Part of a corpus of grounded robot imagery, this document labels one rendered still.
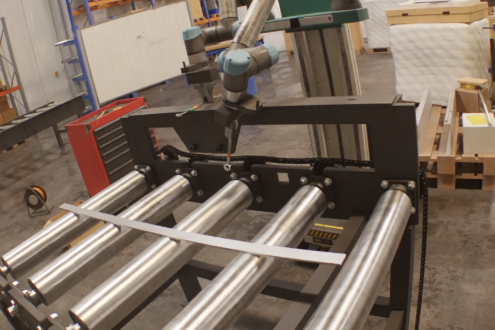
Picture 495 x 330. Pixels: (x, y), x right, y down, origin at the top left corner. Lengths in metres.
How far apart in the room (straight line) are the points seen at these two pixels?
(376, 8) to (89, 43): 6.44
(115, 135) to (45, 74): 8.71
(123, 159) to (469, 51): 3.68
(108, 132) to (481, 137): 3.04
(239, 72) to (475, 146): 2.13
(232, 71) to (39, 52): 11.12
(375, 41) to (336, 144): 7.33
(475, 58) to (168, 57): 4.45
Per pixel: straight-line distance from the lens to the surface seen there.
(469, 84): 3.80
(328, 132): 2.23
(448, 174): 2.96
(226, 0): 1.60
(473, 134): 2.86
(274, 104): 1.30
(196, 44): 1.52
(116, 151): 3.51
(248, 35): 1.30
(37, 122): 6.43
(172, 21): 6.22
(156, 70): 6.08
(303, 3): 2.01
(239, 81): 1.13
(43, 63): 12.07
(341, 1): 1.75
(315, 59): 2.13
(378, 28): 9.41
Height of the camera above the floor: 1.49
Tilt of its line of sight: 19 degrees down
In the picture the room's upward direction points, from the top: 13 degrees counter-clockwise
